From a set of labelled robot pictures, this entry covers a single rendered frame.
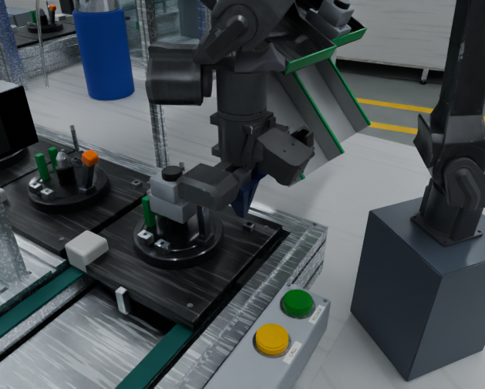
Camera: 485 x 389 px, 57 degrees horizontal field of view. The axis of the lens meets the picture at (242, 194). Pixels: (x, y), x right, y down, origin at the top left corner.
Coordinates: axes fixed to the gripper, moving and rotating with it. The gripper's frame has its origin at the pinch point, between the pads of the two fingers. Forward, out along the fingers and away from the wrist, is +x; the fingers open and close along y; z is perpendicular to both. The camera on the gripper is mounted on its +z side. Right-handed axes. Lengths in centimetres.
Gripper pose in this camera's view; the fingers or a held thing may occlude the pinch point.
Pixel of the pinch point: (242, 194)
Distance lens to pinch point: 57.8
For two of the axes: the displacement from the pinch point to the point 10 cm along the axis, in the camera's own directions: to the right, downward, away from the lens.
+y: 5.4, -4.6, 7.0
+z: 8.4, 2.9, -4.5
